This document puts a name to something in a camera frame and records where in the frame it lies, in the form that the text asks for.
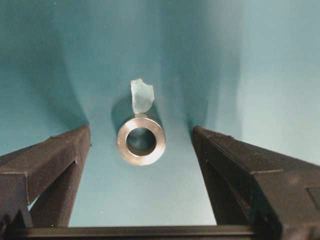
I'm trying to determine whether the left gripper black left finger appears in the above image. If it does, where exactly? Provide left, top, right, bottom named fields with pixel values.
left=0, top=125, right=91, bottom=229

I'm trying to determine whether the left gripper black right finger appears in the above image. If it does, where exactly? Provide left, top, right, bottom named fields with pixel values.
left=191, top=126, right=320, bottom=240

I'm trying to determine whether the tape piece beside washer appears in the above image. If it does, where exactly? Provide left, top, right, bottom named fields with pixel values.
left=130, top=78, right=155, bottom=114

